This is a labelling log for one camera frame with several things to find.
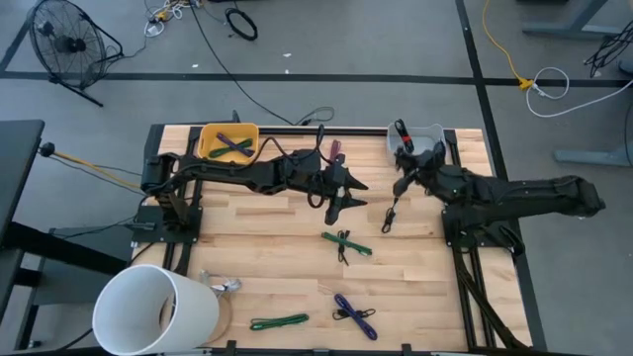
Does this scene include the black aluminium table frame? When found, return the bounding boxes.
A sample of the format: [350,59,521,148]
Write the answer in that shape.
[131,123,550,356]

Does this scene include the black cable bundle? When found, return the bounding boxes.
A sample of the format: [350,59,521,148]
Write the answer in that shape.
[583,19,633,79]

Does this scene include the white power strip cords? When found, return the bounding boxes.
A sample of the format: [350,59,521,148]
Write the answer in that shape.
[142,0,204,39]

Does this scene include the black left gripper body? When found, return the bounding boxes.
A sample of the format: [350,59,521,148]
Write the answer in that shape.
[289,147,350,226]

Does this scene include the grey-legged desk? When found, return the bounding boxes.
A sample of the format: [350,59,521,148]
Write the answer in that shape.
[521,0,633,41]
[553,142,633,168]

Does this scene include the yellow plastic bin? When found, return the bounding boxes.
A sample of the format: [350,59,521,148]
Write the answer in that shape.
[196,122,261,166]

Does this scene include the round wooden lamp base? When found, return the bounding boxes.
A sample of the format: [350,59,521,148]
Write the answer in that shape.
[207,294,234,346]

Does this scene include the thin black USB cable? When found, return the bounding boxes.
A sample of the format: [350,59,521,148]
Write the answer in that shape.
[380,196,400,234]
[336,228,352,267]
[331,308,377,321]

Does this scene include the black braided cable sleeve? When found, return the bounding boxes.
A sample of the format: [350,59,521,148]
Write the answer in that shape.
[452,246,528,352]

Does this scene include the white lamp shade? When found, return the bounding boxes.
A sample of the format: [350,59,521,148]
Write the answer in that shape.
[92,263,222,356]

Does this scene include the coiled black floor cable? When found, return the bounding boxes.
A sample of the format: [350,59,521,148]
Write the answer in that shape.
[225,7,259,42]

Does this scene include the white floor cable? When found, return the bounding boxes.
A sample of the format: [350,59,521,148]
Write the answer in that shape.
[524,66,633,119]

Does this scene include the black floor fan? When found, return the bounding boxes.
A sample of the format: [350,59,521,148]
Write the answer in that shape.
[27,0,125,109]

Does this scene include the black low desk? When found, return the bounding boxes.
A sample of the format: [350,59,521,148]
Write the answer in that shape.
[0,222,135,352]

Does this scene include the pale grey plastic bin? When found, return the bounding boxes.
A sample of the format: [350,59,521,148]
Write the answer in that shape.
[386,123,448,155]

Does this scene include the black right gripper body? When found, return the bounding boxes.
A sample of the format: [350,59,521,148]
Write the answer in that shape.
[393,141,449,197]

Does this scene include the purple braided USB cable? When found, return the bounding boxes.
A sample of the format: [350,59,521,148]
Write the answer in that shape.
[216,132,255,158]
[333,293,379,342]

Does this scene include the black cable with red tie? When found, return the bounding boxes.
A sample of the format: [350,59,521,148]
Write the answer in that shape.
[393,118,415,154]

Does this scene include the grey looped cable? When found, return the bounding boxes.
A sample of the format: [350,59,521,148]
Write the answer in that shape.
[294,105,336,128]

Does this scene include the long black floor cable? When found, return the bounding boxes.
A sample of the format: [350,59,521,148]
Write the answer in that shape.
[187,0,298,128]

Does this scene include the black knob on yellow rod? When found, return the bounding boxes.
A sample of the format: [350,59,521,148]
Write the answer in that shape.
[38,141,144,192]

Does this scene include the green braided USB cable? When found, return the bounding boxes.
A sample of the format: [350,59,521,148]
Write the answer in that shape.
[320,230,374,257]
[208,137,254,159]
[249,312,311,331]

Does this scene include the yellow extension cord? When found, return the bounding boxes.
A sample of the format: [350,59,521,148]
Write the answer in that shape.
[482,0,535,92]

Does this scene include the bundled white lamp cord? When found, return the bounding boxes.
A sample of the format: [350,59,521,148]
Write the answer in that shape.
[200,269,243,297]

